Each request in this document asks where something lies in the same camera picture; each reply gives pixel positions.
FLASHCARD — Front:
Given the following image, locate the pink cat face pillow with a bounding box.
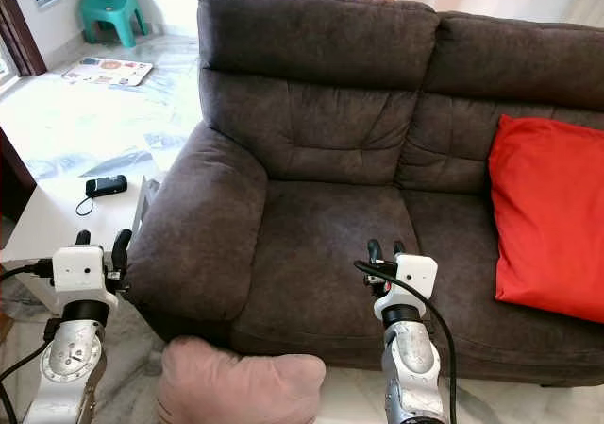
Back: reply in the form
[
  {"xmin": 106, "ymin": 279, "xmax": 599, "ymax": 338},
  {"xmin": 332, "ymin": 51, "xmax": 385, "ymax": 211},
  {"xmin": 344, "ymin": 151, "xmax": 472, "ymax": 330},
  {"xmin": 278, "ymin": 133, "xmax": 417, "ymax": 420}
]
[{"xmin": 157, "ymin": 337, "xmax": 327, "ymax": 424}]

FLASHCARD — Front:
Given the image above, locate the dark brown fabric sofa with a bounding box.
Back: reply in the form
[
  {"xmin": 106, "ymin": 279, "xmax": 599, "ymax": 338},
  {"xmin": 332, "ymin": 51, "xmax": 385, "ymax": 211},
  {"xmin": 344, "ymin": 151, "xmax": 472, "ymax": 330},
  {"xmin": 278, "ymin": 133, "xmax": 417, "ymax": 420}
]
[{"xmin": 126, "ymin": 0, "xmax": 604, "ymax": 387}]

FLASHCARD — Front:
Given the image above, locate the red pillow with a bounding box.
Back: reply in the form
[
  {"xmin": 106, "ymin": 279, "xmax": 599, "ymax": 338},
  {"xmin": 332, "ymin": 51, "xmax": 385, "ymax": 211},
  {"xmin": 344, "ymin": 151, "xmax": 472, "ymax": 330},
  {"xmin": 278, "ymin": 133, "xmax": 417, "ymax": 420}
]
[{"xmin": 489, "ymin": 114, "xmax": 604, "ymax": 324}]

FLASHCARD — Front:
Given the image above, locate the printed floor mat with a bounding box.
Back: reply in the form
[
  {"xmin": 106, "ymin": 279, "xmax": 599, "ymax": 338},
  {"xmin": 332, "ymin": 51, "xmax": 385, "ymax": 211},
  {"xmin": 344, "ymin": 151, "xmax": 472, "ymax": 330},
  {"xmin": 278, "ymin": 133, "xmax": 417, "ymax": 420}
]
[{"xmin": 61, "ymin": 57, "xmax": 154, "ymax": 87}]

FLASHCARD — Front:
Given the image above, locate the white side table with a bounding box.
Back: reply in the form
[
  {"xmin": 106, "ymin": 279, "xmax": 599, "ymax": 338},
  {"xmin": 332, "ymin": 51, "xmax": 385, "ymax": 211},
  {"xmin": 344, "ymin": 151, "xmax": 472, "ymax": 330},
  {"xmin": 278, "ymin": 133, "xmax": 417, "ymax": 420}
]
[{"xmin": 0, "ymin": 177, "xmax": 159, "ymax": 304}]

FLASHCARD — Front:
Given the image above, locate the dark wooden door leaf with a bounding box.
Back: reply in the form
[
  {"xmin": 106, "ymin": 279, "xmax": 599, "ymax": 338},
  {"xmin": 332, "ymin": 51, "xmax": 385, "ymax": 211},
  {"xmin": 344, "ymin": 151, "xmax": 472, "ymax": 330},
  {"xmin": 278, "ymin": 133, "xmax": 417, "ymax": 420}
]
[{"xmin": 0, "ymin": 131, "xmax": 25, "ymax": 223}]

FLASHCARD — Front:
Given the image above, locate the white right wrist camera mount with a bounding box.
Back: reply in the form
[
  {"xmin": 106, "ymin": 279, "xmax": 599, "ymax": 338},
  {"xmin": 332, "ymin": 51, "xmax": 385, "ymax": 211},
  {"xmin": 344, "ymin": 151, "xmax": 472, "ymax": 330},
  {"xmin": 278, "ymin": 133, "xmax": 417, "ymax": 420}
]
[{"xmin": 374, "ymin": 254, "xmax": 439, "ymax": 323}]

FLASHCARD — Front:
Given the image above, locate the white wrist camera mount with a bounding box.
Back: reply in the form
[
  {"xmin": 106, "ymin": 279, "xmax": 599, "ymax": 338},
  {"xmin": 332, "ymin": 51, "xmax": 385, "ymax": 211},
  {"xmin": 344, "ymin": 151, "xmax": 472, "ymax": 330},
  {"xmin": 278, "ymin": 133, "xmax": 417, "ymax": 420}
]
[
  {"xmin": 374, "ymin": 254, "xmax": 439, "ymax": 323},
  {"xmin": 53, "ymin": 245, "xmax": 120, "ymax": 312}
]

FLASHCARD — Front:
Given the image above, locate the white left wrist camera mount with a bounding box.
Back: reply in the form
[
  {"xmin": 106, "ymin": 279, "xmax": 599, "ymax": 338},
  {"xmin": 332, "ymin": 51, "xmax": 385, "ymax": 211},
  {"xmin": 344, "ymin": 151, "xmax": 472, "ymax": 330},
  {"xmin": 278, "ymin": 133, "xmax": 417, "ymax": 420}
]
[{"xmin": 53, "ymin": 245, "xmax": 120, "ymax": 312}]

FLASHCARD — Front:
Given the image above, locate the small black corded device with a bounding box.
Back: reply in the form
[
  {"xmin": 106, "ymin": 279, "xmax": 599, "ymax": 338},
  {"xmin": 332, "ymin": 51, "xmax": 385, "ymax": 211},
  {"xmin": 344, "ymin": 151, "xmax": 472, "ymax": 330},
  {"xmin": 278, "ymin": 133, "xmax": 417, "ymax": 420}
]
[{"xmin": 75, "ymin": 175, "xmax": 128, "ymax": 217}]

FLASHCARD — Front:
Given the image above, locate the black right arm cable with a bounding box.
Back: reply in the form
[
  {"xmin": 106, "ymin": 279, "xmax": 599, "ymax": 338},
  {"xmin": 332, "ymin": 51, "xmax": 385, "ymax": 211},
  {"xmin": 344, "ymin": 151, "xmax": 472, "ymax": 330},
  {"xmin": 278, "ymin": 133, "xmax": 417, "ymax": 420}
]
[{"xmin": 354, "ymin": 260, "xmax": 459, "ymax": 424}]

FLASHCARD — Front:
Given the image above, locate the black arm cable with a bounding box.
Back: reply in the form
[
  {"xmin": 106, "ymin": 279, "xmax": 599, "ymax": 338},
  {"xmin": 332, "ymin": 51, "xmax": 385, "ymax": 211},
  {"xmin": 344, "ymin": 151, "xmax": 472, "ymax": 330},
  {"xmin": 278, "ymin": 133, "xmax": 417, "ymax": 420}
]
[
  {"xmin": 0, "ymin": 263, "xmax": 56, "ymax": 424},
  {"xmin": 354, "ymin": 260, "xmax": 459, "ymax": 424}
]

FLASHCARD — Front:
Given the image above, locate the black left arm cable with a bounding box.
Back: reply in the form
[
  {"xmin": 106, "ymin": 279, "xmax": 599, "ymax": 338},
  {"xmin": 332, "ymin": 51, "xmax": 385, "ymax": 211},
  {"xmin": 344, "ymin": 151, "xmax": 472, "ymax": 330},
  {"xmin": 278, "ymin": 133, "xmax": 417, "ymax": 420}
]
[{"xmin": 0, "ymin": 263, "xmax": 56, "ymax": 424}]

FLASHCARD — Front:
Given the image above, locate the brown wooden door frame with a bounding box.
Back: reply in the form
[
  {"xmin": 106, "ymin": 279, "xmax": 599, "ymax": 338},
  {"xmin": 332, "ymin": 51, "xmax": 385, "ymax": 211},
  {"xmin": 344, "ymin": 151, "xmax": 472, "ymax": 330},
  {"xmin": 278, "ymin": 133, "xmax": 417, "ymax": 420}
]
[{"xmin": 0, "ymin": 0, "xmax": 48, "ymax": 76}]

